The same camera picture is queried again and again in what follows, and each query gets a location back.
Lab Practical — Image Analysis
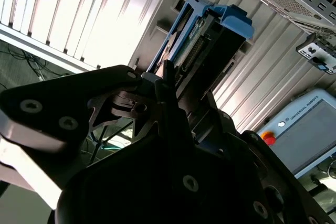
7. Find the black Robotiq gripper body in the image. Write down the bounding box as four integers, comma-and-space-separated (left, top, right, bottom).
54, 134, 313, 224

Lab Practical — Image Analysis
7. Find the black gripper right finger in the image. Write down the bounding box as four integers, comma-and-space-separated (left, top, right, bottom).
206, 91, 336, 224

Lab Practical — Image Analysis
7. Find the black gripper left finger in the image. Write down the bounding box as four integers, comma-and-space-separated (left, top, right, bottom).
0, 60, 196, 154

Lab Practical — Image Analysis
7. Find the hard disk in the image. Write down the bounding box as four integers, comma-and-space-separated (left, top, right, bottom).
145, 0, 255, 120

